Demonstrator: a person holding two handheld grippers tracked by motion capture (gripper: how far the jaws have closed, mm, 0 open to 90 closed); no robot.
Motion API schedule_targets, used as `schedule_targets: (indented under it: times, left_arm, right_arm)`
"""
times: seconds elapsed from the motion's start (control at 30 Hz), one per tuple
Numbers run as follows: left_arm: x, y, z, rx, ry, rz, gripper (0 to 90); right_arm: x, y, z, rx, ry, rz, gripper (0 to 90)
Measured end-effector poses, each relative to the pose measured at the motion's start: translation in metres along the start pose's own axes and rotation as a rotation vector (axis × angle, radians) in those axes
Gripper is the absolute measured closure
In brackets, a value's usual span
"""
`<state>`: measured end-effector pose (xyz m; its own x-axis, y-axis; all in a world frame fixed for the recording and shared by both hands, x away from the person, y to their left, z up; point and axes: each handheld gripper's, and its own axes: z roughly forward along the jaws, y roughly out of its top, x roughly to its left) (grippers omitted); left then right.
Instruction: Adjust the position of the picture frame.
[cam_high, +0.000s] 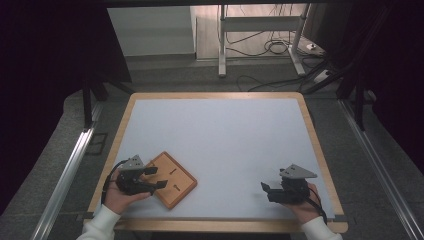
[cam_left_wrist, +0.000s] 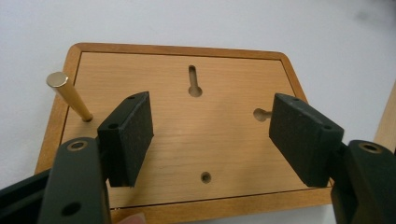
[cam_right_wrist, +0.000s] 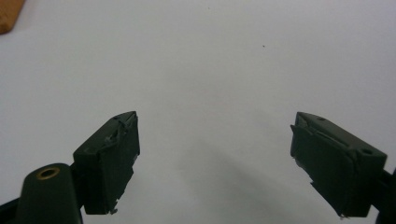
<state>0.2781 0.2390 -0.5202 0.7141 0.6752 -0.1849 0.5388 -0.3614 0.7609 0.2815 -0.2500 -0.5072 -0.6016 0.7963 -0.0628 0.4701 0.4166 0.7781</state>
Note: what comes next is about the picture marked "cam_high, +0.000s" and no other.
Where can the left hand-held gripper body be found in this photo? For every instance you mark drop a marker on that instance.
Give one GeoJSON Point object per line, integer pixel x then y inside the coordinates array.
{"type": "Point", "coordinates": [130, 181]}

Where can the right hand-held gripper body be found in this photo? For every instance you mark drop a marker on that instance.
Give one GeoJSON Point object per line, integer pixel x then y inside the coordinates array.
{"type": "Point", "coordinates": [293, 190]}

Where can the wooden photo frame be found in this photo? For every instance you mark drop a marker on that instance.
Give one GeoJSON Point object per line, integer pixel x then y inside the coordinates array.
{"type": "Point", "coordinates": [175, 181]}

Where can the person's left hand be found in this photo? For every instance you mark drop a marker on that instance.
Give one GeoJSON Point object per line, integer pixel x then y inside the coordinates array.
{"type": "Point", "coordinates": [115, 198]}

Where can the person's right hand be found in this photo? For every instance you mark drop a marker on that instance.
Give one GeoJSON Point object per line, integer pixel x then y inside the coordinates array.
{"type": "Point", "coordinates": [305, 210]}

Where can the black floor grille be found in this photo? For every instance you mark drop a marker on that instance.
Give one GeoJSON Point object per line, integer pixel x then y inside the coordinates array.
{"type": "Point", "coordinates": [96, 144]}

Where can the white table board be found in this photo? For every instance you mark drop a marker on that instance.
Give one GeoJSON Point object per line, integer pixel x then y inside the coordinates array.
{"type": "Point", "coordinates": [230, 143]}

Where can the black metal stand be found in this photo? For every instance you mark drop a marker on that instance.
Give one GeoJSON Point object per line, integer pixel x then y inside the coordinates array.
{"type": "Point", "coordinates": [359, 100]}
{"type": "Point", "coordinates": [87, 106]}

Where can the white power strip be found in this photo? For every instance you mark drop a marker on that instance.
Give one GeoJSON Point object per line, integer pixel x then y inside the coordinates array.
{"type": "Point", "coordinates": [322, 76]}

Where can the dark curtain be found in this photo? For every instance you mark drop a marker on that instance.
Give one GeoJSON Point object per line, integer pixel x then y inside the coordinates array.
{"type": "Point", "coordinates": [43, 83]}
{"type": "Point", "coordinates": [396, 66]}

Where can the white cabinet panel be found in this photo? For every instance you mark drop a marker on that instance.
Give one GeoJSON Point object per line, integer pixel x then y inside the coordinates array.
{"type": "Point", "coordinates": [150, 30]}

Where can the small white plug adapter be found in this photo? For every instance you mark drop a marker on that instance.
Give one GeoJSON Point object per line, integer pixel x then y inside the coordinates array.
{"type": "Point", "coordinates": [311, 46]}

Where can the aluminium floor rail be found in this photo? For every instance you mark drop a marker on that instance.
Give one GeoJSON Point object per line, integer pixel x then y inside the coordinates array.
{"type": "Point", "coordinates": [66, 173]}
{"type": "Point", "coordinates": [376, 160]}

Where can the white metal desk frame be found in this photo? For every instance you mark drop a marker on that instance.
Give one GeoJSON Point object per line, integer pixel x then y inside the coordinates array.
{"type": "Point", "coordinates": [261, 24]}

